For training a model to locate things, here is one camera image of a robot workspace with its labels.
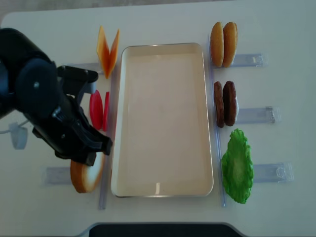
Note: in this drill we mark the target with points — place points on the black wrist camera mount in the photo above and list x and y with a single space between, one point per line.
76 81

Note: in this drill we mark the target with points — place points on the red tomato slice left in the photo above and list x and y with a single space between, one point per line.
96 110

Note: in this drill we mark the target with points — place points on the clear holder strip lettuce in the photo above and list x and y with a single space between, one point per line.
281 172

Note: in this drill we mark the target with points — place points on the black chair seat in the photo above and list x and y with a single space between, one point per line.
162 230

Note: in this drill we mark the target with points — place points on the golden bun slice right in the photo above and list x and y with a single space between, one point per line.
230 43

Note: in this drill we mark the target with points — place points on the clear holder strip patty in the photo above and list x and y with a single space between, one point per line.
266 114

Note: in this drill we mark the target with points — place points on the golden bun slice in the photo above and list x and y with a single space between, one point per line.
217 44
230 43

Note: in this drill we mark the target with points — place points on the red tomato slice right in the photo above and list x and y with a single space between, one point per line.
105 112

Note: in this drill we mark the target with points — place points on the cream rectangular metal tray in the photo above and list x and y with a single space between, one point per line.
162 140

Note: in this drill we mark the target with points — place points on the green lettuce leaf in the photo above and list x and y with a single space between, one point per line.
237 167

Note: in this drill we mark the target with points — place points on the orange cheese slice right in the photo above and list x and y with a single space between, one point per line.
113 53

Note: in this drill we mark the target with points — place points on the orange cheese slice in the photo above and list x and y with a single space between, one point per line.
102 50
113 53

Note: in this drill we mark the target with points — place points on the toasted bun slice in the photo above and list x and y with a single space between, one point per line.
85 178

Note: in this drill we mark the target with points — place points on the red tomato slice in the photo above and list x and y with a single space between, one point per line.
105 112
96 110

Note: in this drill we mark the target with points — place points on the brown meat patty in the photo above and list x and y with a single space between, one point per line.
230 103
218 99

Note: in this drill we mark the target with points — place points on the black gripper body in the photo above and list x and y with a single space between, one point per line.
63 129

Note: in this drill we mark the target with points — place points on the brown meat patty left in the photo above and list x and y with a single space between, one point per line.
218 99

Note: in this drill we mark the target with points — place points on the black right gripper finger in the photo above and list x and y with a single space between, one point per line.
97 141

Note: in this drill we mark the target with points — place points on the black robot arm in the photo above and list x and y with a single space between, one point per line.
49 97

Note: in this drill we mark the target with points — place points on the golden bun slice left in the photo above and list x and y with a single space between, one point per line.
217 44

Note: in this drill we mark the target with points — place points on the brown meat patty right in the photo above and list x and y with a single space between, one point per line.
230 103

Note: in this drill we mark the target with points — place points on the orange cheese slice left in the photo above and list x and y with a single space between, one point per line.
102 50

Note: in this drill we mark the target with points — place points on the clear long rail right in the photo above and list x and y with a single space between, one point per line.
216 131

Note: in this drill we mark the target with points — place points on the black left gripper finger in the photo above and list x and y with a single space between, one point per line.
88 159

